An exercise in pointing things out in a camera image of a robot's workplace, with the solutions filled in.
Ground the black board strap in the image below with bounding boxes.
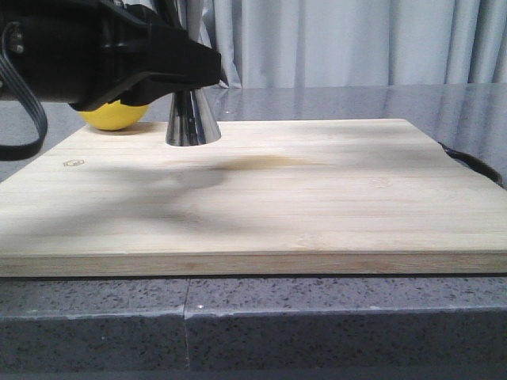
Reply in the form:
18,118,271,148
437,141,505,189

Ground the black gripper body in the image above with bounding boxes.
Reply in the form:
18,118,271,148
1,1,153,111

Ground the wooden cutting board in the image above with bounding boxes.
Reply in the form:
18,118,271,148
1,120,506,277

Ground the steel jigger measuring cup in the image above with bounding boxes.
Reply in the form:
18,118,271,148
164,0,223,147

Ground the grey curtain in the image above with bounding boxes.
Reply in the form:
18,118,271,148
178,0,506,89

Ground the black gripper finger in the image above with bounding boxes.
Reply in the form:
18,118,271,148
119,24,221,106
122,1,189,38

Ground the yellow lemon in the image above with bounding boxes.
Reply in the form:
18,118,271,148
78,101,150,131

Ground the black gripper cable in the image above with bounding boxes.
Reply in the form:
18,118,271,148
0,21,49,162

